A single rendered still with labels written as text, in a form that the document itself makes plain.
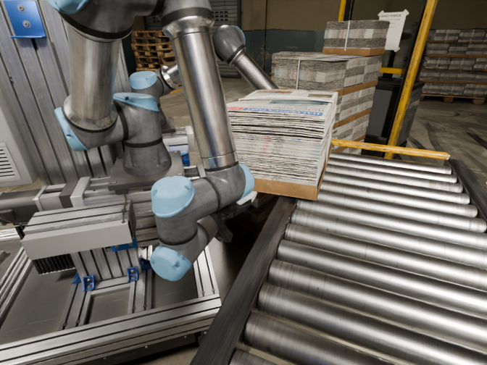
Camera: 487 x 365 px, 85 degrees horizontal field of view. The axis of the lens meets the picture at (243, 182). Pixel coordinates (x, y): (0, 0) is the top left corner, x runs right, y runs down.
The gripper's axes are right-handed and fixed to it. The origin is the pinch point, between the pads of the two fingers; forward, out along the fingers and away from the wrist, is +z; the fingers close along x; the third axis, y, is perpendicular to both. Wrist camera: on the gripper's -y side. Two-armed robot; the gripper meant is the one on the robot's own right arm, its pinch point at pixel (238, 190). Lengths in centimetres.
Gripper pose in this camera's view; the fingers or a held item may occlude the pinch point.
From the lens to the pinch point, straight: 80.1
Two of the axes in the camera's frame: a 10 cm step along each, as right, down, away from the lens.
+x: -9.2, -1.0, 3.7
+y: -0.8, -8.9, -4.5
